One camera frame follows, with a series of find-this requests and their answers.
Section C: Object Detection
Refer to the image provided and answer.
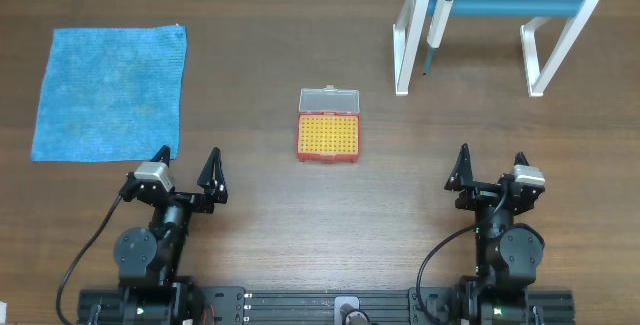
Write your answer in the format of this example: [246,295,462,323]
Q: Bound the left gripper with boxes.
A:
[118,144,229,215]

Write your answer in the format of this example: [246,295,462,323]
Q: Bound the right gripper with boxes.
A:
[443,142,547,217]

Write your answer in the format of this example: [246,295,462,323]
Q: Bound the white pipette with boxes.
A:
[422,0,462,77]

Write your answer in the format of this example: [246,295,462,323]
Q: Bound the blue cloth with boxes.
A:
[29,24,189,164]

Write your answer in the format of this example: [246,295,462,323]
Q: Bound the red and yellow tip box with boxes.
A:
[296,84,362,164]

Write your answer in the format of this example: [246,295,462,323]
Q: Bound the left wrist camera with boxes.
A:
[133,160,175,192]

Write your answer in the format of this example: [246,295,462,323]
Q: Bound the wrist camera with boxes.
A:
[133,160,175,192]
[509,163,547,189]

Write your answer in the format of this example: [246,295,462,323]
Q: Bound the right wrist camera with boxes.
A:
[509,163,547,189]

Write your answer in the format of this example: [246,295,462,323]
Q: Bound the black cable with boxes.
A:
[415,179,510,325]
[54,193,125,325]

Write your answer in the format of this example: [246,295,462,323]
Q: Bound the mounting rail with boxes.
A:
[76,285,576,325]

